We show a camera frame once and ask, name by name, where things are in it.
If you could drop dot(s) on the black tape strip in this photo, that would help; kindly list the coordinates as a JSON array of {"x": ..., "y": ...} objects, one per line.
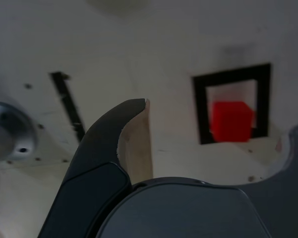
[{"x": 69, "y": 109}]

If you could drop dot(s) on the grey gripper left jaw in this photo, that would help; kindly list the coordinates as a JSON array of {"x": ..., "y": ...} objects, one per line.
[{"x": 96, "y": 158}]

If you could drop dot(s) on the red cube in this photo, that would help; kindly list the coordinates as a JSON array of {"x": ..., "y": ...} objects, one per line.
[{"x": 231, "y": 121}]

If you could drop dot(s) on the black tape square outline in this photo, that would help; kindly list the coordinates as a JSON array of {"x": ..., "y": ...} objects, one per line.
[{"x": 200, "y": 106}]

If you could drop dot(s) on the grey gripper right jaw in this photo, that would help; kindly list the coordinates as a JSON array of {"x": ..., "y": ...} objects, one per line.
[{"x": 188, "y": 213}]

